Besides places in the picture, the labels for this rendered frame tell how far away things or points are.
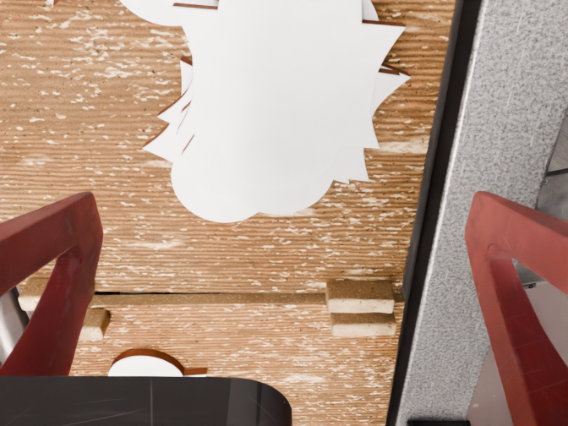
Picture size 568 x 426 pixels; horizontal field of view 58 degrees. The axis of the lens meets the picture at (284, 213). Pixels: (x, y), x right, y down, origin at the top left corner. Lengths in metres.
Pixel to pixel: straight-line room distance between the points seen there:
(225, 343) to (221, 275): 0.09
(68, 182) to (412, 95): 0.27
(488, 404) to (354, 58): 2.15
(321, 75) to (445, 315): 0.32
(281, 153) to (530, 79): 0.20
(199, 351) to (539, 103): 0.38
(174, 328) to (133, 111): 0.22
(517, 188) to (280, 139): 0.23
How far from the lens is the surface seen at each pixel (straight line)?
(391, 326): 0.48
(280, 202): 0.35
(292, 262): 0.45
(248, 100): 0.31
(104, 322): 0.51
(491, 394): 2.33
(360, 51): 0.30
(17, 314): 0.60
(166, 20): 0.35
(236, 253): 0.45
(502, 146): 0.45
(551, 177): 1.34
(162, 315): 0.51
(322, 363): 0.55
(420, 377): 0.62
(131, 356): 0.55
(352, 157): 0.34
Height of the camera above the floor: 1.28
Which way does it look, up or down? 56 degrees down
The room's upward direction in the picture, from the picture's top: 180 degrees clockwise
